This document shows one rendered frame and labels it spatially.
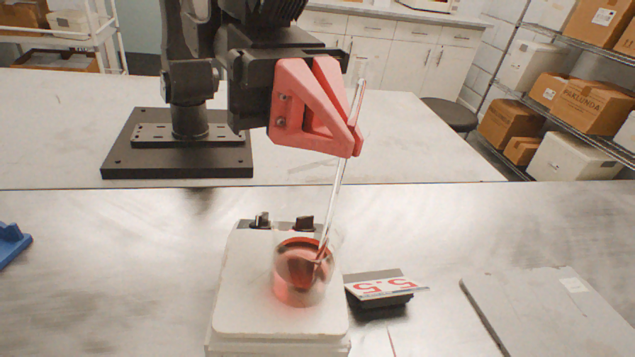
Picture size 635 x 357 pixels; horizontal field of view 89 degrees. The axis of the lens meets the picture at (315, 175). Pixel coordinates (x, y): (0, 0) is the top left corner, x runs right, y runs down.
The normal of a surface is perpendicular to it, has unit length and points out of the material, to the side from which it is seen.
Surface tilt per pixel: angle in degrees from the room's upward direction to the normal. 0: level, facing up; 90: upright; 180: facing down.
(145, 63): 90
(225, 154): 1
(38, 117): 0
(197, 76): 80
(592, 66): 90
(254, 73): 92
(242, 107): 92
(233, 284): 0
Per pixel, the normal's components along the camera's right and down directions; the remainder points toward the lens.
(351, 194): 0.14, -0.80
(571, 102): -0.97, -0.03
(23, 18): 0.40, 0.59
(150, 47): 0.20, 0.60
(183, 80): 0.55, 0.41
